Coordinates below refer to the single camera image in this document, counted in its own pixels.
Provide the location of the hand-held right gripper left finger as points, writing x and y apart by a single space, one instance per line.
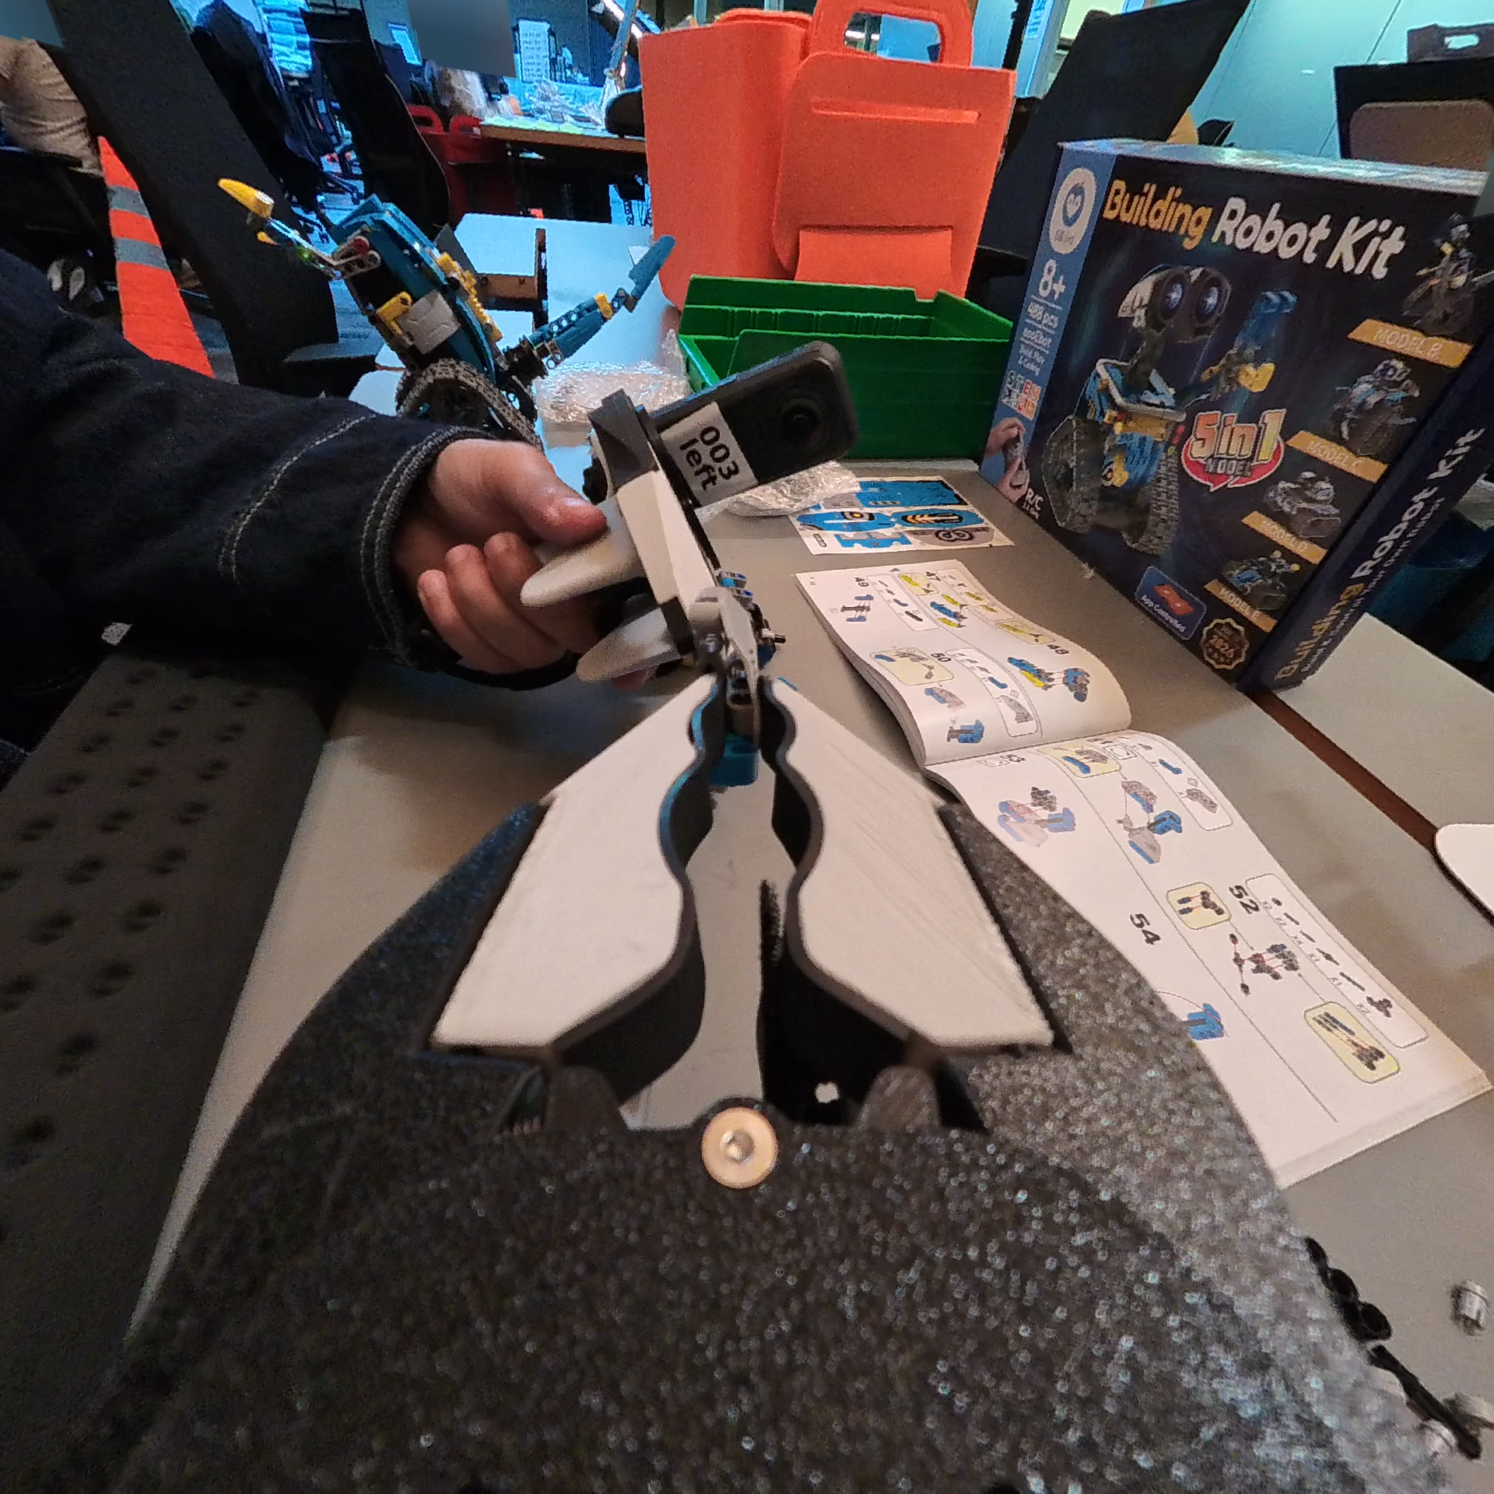
571 922

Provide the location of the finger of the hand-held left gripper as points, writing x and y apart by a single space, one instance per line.
670 560

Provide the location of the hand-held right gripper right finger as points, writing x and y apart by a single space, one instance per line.
910 922

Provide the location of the grey blue brick assembly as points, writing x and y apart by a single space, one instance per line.
729 630

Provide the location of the blue angled brick beam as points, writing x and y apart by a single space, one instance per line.
723 758

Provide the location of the person's left forearm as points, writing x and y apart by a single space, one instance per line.
174 466

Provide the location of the grey desk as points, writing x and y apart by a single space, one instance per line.
384 770

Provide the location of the person's left hand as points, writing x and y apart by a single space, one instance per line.
489 502

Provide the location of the small clear plastic bag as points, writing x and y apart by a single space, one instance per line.
606 392

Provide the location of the green plastic bin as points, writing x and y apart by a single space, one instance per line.
910 361

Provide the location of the blue sticker sheet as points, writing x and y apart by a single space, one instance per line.
898 520

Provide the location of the orange felt bag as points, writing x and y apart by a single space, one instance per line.
816 175

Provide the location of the instruction booklet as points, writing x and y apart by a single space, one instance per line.
1166 911

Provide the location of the blue tracked toy robot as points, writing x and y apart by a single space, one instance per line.
432 315

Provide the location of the black office chair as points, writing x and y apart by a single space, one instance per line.
197 175
1120 116

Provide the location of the robot kit box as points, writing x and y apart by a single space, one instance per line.
1225 384

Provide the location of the pile of small brick parts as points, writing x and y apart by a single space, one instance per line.
1353 1307

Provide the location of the orange traffic cone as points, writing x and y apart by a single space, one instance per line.
145 269

